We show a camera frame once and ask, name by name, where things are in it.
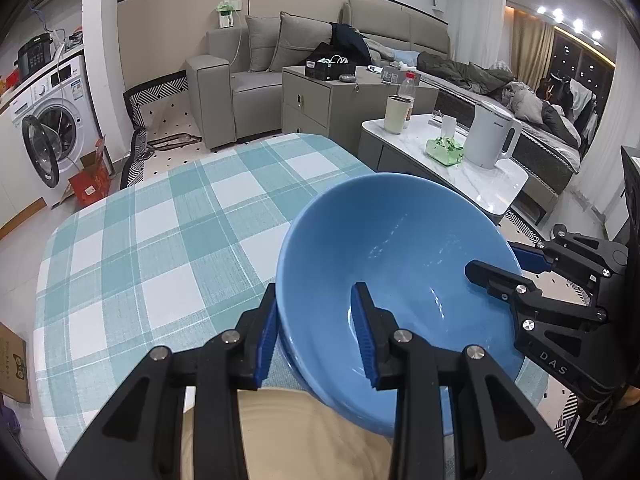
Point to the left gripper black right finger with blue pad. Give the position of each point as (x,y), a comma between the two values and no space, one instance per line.
(498,434)

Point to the teal white checkered tablecloth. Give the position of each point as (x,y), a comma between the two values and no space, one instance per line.
(175,260)

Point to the black jacket on sofa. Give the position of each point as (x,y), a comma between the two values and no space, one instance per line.
(346,42)

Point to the grey cabinet with drawers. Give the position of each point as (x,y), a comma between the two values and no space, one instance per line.
(334,108)

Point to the grey sofa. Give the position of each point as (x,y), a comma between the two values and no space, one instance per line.
(236,86)

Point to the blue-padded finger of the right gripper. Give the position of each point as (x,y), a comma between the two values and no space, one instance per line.
(532,259)

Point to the blue ceramic bowl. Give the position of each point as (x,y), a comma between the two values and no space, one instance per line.
(409,240)

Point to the brown cardboard box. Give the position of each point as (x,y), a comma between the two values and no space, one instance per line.
(13,366)

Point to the cream tumbler cup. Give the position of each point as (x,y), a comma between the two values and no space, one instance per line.
(397,108)

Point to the white electric kettle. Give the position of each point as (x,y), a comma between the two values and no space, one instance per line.
(493,135)

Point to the white washing machine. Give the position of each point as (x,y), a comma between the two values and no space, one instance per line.
(55,118)

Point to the black box on cabinet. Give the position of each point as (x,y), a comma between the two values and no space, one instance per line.
(326,69)

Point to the clear plastic bottle red label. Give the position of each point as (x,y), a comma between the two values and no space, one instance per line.
(407,91)

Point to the beige round plate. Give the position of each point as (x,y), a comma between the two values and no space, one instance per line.
(288,434)

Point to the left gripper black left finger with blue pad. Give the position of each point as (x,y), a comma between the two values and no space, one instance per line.
(137,434)

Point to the beige curtain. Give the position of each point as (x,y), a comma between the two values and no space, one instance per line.
(531,50)

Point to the black patterned floor mat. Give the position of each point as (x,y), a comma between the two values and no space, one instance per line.
(165,133)

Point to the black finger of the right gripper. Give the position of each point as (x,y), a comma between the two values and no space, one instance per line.
(505,284)

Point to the black rice cooker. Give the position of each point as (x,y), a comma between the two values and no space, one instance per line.
(33,55)

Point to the red cardboard box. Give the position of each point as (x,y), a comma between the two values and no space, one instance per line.
(92,183)

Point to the green tissue pack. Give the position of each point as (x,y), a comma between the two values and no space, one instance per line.
(444,150)

